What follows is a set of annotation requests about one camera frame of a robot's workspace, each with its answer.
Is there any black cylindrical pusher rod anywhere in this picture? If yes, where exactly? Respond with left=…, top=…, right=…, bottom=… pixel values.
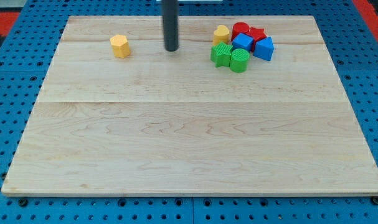
left=161, top=0, right=179, bottom=52

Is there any yellow hexagon block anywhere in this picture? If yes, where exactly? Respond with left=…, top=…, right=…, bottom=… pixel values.
left=110, top=34, right=131, bottom=58

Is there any green star block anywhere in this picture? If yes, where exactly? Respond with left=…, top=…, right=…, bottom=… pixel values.
left=210, top=42, right=233, bottom=67

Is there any red star block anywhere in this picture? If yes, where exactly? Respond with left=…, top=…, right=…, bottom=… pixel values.
left=245, top=27, right=267, bottom=52

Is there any yellow heart block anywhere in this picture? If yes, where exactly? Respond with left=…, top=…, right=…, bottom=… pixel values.
left=212, top=25, right=230, bottom=45

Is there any red cylinder block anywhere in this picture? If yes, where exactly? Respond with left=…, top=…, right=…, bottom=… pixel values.
left=231, top=22, right=250, bottom=41

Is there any blue cube block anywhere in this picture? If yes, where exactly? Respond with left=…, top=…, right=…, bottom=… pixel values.
left=232, top=33, right=254, bottom=52

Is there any green cylinder block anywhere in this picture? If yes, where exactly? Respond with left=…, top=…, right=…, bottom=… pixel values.
left=229, top=49, right=250, bottom=73

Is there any blue triangle block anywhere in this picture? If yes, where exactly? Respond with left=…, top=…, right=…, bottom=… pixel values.
left=253, top=37, right=275, bottom=61

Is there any light wooden board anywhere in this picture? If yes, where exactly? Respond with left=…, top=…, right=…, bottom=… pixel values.
left=1, top=16, right=378, bottom=197

